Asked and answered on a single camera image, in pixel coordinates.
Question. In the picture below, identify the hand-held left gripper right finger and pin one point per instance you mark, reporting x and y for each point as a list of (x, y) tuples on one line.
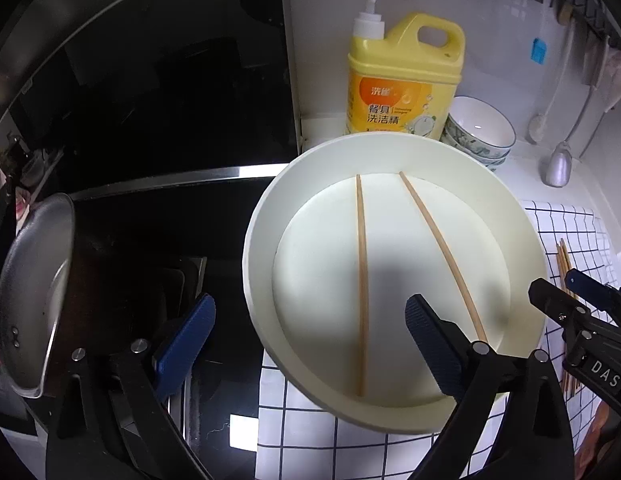
[(433, 345)]

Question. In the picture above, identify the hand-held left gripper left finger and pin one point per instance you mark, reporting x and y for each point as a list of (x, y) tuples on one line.
[(185, 345)]

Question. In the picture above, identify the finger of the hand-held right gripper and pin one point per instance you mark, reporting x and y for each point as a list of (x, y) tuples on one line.
[(553, 300), (588, 284)]

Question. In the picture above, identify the bunch of chopsticks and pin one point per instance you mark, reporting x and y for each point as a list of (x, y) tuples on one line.
[(565, 265)]

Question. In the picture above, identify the light wooden chopstick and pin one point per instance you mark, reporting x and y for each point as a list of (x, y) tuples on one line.
[(438, 237), (361, 285)]

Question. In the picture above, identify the cream round plastic basin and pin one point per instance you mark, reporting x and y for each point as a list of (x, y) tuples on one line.
[(315, 285)]

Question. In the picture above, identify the black gas stove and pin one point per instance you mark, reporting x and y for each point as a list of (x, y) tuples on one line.
[(230, 270)]

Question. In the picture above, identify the metal cooking spatula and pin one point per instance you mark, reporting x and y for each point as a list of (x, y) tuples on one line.
[(556, 165)]

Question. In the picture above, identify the floral white ceramic bowl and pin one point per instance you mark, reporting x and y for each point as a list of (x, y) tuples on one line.
[(480, 125), (493, 165), (495, 158)]

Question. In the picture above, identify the white black checked cloth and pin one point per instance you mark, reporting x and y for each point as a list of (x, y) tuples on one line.
[(310, 440)]

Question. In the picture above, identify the metal frying pan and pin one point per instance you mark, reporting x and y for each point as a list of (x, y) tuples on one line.
[(35, 285)]

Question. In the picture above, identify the white dish brush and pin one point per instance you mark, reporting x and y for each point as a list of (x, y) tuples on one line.
[(538, 127)]

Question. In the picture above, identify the hanging pale cloth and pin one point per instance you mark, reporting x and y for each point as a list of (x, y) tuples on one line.
[(619, 80)]

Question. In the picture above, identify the yellow dish soap pump bottle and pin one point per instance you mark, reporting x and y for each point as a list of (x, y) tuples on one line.
[(390, 85)]

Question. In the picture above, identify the black hook rail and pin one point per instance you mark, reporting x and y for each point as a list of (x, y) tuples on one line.
[(585, 10)]

